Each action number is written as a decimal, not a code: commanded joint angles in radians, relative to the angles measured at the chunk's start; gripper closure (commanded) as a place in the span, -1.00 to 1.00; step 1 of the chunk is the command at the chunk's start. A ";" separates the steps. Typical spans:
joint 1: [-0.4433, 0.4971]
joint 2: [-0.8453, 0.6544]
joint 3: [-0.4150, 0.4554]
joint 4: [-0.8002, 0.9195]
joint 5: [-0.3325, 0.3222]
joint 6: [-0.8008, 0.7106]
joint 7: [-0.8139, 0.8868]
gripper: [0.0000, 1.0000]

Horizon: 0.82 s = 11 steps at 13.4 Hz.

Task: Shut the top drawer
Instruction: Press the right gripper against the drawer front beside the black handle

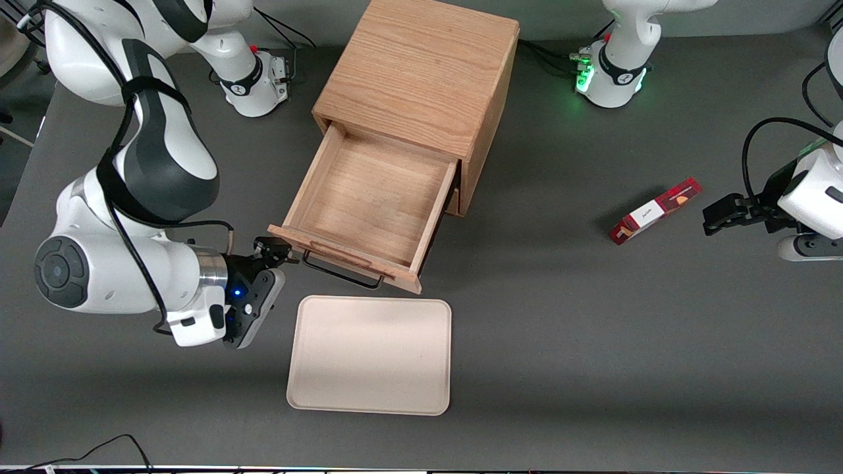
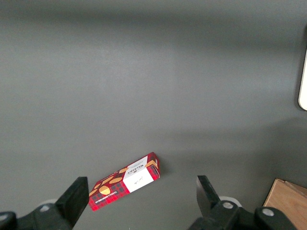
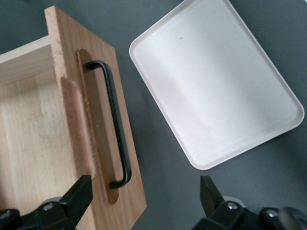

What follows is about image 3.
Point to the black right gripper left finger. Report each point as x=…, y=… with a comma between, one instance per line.
x=72, y=206

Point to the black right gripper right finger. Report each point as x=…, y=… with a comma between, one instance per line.
x=216, y=215

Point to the beige plastic tray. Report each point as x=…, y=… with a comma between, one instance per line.
x=216, y=83

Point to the wooden drawer with deep tray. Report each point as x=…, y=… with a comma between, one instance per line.
x=36, y=131

